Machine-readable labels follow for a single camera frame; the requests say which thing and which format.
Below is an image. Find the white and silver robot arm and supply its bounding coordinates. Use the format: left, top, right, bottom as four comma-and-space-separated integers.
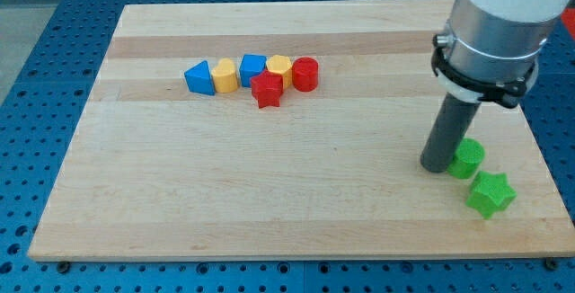
432, 0, 570, 108

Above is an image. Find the yellow heart block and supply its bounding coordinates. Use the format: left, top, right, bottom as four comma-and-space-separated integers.
211, 58, 239, 93

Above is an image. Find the red star block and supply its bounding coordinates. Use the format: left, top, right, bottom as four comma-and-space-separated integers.
251, 70, 284, 109

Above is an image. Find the red cylinder block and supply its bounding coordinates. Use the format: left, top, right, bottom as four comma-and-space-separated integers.
292, 57, 319, 92

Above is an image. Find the yellow hexagon block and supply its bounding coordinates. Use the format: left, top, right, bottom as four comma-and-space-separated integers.
266, 55, 292, 89

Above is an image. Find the blue cube block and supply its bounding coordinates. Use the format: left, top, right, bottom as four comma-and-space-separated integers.
239, 54, 267, 87

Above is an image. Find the blue triangle block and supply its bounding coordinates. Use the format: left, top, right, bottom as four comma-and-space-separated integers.
184, 60, 216, 95

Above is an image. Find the wooden board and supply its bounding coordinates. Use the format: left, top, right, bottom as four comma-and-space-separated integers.
28, 0, 574, 262

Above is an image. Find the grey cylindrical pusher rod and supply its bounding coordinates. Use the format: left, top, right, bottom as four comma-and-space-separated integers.
420, 93, 481, 173

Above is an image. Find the green cylinder block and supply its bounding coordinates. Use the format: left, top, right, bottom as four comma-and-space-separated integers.
447, 138, 485, 179

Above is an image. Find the green star block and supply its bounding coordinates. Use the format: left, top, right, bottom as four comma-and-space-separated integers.
465, 171, 518, 219

